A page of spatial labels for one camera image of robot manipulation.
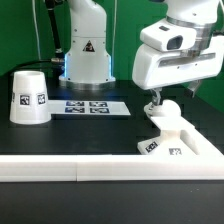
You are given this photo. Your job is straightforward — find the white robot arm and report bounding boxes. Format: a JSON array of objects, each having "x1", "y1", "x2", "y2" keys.
[{"x1": 60, "y1": 0, "x2": 224, "y2": 92}]

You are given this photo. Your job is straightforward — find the black cable hose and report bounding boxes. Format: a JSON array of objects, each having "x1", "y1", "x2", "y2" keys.
[{"x1": 9, "y1": 0, "x2": 67, "y2": 73}]

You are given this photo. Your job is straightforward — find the white lamp shade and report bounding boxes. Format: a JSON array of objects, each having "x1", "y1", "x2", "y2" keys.
[{"x1": 10, "y1": 70, "x2": 51, "y2": 125}]

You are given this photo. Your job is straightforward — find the white marker sheet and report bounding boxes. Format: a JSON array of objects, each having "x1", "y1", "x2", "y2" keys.
[{"x1": 49, "y1": 100, "x2": 130, "y2": 116}]

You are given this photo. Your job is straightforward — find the white lamp bulb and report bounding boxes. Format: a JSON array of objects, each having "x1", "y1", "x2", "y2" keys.
[{"x1": 144, "y1": 100, "x2": 181, "y2": 117}]

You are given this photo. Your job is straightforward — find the white lamp base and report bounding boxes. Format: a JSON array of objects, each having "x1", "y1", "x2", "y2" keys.
[{"x1": 137, "y1": 116, "x2": 195, "y2": 157}]

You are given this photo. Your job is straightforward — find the thin white cable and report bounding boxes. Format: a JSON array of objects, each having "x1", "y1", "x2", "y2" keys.
[{"x1": 31, "y1": 0, "x2": 42, "y2": 61}]

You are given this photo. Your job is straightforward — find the white L-shaped fence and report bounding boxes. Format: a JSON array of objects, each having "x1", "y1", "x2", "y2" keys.
[{"x1": 0, "y1": 129, "x2": 224, "y2": 182}]

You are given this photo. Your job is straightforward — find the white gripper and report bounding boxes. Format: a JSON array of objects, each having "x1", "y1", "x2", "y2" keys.
[{"x1": 132, "y1": 19, "x2": 224, "y2": 106}]

